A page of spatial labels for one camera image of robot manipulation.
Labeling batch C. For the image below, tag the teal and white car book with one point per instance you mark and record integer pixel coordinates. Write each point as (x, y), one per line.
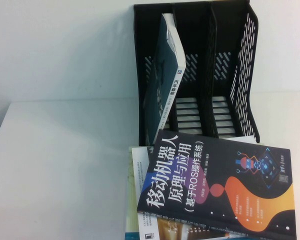
(162, 75)

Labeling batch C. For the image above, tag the dark mobile robot book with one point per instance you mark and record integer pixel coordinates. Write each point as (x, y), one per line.
(215, 187)

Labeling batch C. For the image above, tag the white self-driving book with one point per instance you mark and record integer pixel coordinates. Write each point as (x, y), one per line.
(142, 170)

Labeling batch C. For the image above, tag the pale green book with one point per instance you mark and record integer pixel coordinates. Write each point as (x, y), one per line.
(131, 200)

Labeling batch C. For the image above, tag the black plastic book stand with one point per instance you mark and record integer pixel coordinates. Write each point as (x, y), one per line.
(190, 37)

